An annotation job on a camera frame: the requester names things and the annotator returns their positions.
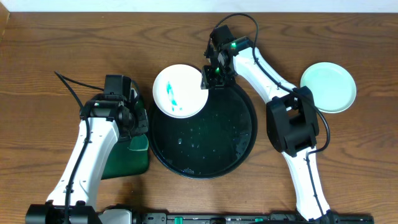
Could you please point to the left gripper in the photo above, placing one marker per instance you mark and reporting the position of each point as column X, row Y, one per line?
column 140, row 121

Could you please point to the pink plate with green stain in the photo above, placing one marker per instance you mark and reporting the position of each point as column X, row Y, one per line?
column 177, row 91

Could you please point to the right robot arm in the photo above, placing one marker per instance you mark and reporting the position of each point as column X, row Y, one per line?
column 292, row 118

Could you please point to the green yellow sponge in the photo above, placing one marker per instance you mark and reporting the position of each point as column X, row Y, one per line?
column 139, row 143

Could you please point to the green rectangular sponge tray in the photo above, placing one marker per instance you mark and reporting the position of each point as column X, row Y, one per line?
column 123, row 162

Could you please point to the round black tray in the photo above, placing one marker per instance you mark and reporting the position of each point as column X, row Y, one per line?
column 209, row 144

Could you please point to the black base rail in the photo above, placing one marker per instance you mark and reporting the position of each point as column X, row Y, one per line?
column 248, row 218

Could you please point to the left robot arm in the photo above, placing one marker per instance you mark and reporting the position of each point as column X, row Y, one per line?
column 112, row 143

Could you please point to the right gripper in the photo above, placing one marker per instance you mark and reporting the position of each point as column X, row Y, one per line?
column 210, row 81

